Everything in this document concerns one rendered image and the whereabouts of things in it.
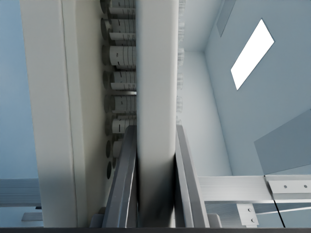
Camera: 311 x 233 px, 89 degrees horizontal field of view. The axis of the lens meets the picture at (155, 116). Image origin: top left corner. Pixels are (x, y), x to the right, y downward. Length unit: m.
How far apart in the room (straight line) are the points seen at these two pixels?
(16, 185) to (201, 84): 4.98
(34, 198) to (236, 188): 0.51
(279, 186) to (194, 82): 4.80
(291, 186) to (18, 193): 0.69
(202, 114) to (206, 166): 1.39
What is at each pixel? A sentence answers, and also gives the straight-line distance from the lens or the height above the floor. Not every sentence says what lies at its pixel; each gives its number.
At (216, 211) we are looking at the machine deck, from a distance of 0.74.
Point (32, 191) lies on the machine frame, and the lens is 0.54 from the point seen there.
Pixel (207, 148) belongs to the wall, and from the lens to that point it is 4.23.
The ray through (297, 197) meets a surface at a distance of 0.57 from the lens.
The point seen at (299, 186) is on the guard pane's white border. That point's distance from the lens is 0.58.
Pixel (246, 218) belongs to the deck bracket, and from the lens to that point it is 0.55.
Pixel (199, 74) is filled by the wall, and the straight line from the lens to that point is 5.47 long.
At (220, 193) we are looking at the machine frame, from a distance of 0.48.
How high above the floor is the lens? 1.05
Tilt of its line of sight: 1 degrees up
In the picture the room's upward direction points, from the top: 90 degrees clockwise
